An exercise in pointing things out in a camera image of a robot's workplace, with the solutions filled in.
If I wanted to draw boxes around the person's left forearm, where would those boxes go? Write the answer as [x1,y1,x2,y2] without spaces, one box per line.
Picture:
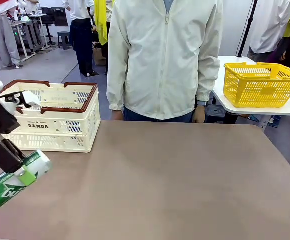
[196,54,220,102]

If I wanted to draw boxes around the person's right forearm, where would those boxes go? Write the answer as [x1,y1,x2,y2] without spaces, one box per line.
[106,57,125,112]

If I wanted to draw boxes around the yellow plastic shopping basket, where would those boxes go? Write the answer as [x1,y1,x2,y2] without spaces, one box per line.
[223,61,290,109]

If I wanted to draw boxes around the person's right hand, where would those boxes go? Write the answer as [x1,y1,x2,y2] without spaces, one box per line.
[110,109,124,121]

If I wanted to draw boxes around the person's left hand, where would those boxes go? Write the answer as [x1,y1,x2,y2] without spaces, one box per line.
[192,106,205,124]

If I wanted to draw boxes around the bystander in grey trousers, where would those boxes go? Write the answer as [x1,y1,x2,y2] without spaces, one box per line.
[0,0,22,68]

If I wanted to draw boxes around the white standing desk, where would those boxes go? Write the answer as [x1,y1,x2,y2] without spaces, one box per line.
[8,13,48,61]

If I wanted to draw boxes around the grey plastic stool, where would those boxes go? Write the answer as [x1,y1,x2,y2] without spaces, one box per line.
[57,31,72,50]

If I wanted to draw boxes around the black monitor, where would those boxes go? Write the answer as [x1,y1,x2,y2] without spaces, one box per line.
[52,7,69,27]
[41,7,54,25]

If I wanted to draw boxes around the bystander in dark trousers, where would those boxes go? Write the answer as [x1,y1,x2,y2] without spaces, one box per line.
[61,0,99,77]

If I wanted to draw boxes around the brown cardboard box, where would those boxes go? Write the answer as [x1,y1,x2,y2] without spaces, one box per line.
[92,47,108,66]

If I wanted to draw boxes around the bystander with yellow garment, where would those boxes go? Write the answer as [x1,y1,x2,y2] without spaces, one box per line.
[93,0,114,47]

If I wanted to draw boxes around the person in pale green jacket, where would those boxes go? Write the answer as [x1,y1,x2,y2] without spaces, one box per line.
[106,0,224,123]

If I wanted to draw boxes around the dark grey stool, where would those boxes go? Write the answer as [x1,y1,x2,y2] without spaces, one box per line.
[206,104,227,125]

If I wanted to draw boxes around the white side table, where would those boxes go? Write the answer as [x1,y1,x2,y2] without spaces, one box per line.
[211,55,290,131]

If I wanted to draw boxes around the black tripod pole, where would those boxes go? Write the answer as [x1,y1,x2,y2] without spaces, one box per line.
[236,0,258,58]

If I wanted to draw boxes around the bystander in white shirt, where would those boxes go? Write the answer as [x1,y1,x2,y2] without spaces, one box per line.
[247,0,290,63]

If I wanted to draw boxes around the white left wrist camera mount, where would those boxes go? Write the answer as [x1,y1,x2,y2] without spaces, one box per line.
[0,90,42,116]

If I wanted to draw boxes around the cream basket with brown handles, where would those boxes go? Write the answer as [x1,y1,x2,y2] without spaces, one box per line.
[0,79,101,154]

